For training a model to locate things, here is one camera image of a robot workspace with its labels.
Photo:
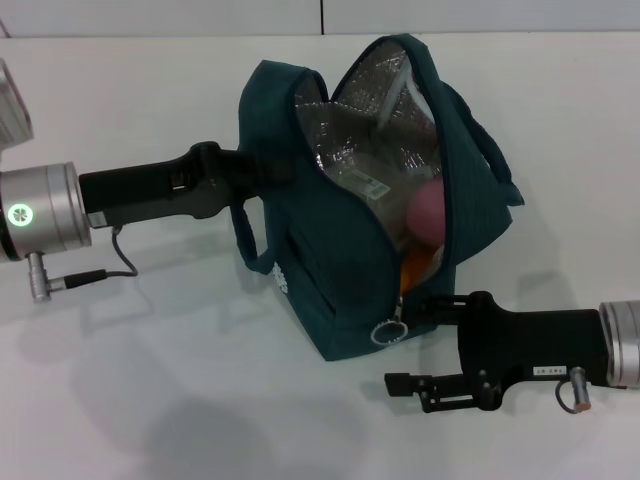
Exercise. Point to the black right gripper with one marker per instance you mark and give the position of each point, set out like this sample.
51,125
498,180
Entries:
525,345

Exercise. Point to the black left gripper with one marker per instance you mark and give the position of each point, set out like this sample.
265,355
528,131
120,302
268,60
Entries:
150,192

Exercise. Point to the clear container with blue-rimmed lid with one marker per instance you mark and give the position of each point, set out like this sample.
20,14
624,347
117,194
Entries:
370,172

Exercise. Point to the pink peach toy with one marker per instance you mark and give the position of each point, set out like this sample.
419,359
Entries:
427,212

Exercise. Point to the yellow banana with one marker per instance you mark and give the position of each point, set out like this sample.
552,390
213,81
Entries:
417,270

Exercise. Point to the dark teal lunch bag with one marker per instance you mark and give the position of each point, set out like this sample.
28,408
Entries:
340,280

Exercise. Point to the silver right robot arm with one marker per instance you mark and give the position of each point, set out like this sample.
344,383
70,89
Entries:
625,345

